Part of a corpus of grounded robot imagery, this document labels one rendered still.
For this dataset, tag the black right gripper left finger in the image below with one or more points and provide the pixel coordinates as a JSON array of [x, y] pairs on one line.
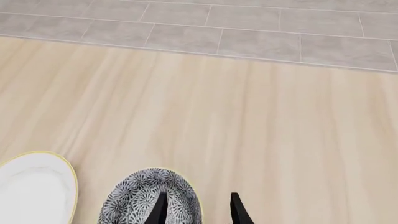
[[160, 212]]

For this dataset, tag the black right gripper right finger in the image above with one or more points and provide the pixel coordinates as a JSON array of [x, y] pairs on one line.
[[238, 212]]

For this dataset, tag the black patterned bowl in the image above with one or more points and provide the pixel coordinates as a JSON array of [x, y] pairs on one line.
[[133, 198]]

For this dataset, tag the white plate with yellow rim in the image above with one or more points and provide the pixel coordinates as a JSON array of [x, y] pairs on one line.
[[34, 189]]

